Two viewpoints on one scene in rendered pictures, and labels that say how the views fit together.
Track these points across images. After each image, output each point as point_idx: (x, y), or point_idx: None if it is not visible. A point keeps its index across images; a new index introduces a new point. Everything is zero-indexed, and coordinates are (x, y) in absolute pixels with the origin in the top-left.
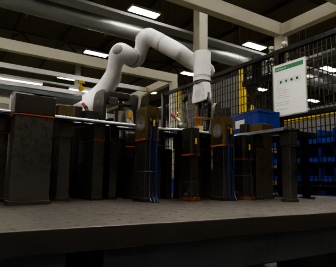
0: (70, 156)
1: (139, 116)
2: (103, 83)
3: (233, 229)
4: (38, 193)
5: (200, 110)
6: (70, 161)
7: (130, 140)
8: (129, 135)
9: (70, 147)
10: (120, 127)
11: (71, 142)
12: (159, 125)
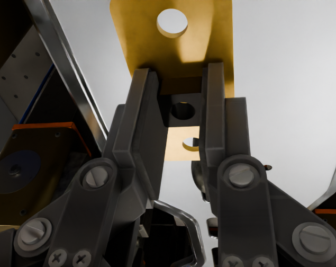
0: (171, 235)
1: None
2: None
3: None
4: None
5: (152, 183)
6: (172, 226)
7: (151, 211)
8: (149, 228)
9: (170, 251)
10: (191, 263)
11: (169, 261)
12: (41, 207)
